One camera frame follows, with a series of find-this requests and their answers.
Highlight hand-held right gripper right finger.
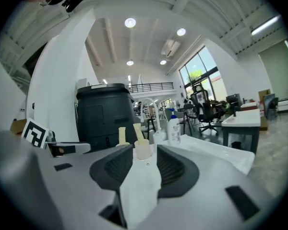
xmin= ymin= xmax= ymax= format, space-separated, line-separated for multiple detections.
xmin=132 ymin=144 xmax=275 ymax=230

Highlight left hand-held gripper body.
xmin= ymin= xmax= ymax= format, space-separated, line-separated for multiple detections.
xmin=21 ymin=117 xmax=76 ymax=158

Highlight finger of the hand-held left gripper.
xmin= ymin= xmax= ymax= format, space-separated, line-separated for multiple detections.
xmin=75 ymin=142 xmax=91 ymax=155

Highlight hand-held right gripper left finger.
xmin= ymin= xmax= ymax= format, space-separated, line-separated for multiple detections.
xmin=35 ymin=144 xmax=134 ymax=230

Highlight dark grey tall appliance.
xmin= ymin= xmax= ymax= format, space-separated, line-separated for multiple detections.
xmin=76 ymin=82 xmax=135 ymax=152

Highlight white shampoo bottle blue cap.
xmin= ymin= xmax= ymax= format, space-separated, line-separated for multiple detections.
xmin=167 ymin=110 xmax=182 ymax=147

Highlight dark table white top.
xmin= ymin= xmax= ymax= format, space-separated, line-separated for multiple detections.
xmin=221 ymin=108 xmax=262 ymax=154

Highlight black slim chair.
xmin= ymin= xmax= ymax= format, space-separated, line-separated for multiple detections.
xmin=183 ymin=103 xmax=195 ymax=132

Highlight grey green shell chair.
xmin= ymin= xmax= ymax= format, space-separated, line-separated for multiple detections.
xmin=165 ymin=107 xmax=186 ymax=129

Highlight white gooseneck faucet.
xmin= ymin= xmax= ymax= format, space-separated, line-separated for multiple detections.
xmin=140 ymin=97 xmax=168 ymax=151

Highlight black mesh office chair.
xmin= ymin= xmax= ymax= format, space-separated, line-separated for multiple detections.
xmin=190 ymin=83 xmax=219 ymax=136

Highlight black mezzanine railing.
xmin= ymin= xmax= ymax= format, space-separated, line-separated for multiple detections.
xmin=128 ymin=82 xmax=175 ymax=94

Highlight black massage chair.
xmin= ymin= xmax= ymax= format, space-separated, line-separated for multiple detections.
xmin=226 ymin=93 xmax=243 ymax=108

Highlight tall glass window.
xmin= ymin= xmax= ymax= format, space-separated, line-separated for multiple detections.
xmin=178 ymin=45 xmax=228 ymax=103

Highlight ceiling air conditioner cassette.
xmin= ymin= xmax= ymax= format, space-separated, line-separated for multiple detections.
xmin=161 ymin=39 xmax=181 ymax=57

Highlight long ceiling tube light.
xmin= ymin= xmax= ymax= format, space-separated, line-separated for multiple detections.
xmin=251 ymin=15 xmax=281 ymax=36

